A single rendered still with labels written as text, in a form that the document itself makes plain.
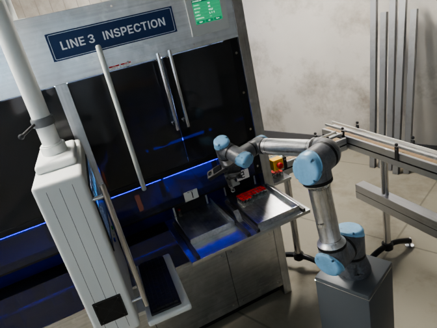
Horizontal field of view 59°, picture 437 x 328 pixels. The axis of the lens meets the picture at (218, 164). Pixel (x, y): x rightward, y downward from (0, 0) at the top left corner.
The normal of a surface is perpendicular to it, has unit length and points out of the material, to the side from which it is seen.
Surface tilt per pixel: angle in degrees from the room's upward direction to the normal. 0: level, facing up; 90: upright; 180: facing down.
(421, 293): 0
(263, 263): 90
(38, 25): 90
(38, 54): 90
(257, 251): 90
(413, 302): 0
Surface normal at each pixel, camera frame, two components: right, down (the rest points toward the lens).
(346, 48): -0.66, 0.42
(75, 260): 0.33, 0.31
